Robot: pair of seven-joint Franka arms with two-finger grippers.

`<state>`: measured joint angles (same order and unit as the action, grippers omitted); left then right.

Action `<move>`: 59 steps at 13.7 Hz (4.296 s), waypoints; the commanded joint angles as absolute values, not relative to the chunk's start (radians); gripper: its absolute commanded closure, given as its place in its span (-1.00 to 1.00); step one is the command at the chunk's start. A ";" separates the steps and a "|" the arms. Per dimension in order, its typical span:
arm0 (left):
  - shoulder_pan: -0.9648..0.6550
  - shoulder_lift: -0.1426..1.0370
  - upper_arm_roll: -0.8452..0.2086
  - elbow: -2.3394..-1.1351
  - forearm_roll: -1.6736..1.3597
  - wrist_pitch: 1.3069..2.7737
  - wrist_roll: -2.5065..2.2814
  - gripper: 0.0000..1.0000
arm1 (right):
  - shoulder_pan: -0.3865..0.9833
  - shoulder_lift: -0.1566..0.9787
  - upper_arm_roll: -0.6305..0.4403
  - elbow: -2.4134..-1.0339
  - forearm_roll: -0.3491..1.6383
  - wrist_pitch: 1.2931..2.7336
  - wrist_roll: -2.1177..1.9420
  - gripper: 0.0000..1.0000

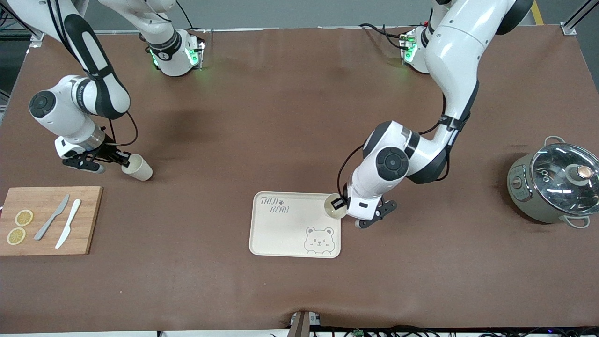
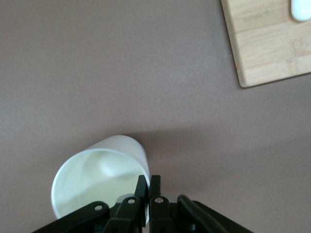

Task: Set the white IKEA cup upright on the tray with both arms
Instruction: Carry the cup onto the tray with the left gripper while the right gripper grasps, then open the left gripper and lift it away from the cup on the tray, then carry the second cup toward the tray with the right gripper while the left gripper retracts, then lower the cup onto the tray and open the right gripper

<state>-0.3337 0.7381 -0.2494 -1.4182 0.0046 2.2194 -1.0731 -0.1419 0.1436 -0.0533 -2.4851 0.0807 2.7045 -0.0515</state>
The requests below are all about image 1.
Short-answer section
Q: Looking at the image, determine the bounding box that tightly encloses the glass pot lid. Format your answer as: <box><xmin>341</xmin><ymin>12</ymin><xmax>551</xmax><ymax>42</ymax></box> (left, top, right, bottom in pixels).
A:
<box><xmin>531</xmin><ymin>143</ymin><xmax>599</xmax><ymax>211</ymax></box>

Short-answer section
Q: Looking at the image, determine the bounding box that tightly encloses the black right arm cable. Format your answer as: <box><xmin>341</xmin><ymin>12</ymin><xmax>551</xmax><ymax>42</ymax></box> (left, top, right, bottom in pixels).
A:
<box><xmin>108</xmin><ymin>110</ymin><xmax>139</xmax><ymax>147</ymax></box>

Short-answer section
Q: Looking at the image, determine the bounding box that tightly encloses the black base cable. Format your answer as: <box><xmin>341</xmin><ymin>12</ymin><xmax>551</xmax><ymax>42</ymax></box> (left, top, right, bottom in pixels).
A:
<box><xmin>359</xmin><ymin>22</ymin><xmax>409</xmax><ymax>50</ymax></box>

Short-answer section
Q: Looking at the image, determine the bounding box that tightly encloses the aluminium frame post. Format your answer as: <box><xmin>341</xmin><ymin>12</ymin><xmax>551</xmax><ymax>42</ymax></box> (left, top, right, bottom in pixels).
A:
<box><xmin>561</xmin><ymin>0</ymin><xmax>599</xmax><ymax>36</ymax></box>
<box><xmin>0</xmin><ymin>0</ymin><xmax>46</xmax><ymax>50</ymax></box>

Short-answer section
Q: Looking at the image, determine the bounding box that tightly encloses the cream bear print tray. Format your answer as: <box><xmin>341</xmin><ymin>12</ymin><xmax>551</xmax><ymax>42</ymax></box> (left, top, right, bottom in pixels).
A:
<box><xmin>249</xmin><ymin>191</ymin><xmax>342</xmax><ymax>259</ymax></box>

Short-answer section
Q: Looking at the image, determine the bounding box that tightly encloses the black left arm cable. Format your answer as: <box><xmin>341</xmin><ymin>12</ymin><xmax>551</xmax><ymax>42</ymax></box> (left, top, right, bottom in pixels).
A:
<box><xmin>337</xmin><ymin>91</ymin><xmax>468</xmax><ymax>197</ymax></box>

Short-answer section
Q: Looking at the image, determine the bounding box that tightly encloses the grey plastic knife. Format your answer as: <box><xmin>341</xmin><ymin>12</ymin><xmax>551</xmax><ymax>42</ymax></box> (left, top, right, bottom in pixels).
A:
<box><xmin>34</xmin><ymin>194</ymin><xmax>70</xmax><ymax>241</ymax></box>

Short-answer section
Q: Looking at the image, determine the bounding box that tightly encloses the white plastic knife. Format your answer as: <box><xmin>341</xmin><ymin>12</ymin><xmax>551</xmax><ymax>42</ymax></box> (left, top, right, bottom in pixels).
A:
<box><xmin>55</xmin><ymin>199</ymin><xmax>81</xmax><ymax>249</ymax></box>

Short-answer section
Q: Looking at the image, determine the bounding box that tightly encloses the wooden cutting board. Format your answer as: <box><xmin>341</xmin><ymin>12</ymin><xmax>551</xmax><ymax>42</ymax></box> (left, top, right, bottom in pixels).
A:
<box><xmin>0</xmin><ymin>186</ymin><xmax>103</xmax><ymax>256</ymax></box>

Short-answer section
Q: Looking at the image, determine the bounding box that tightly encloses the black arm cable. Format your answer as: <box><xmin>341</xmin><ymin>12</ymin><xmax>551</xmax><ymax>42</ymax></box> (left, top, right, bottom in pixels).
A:
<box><xmin>337</xmin><ymin>91</ymin><xmax>468</xmax><ymax>197</ymax></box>
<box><xmin>108</xmin><ymin>110</ymin><xmax>139</xmax><ymax>147</ymax></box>

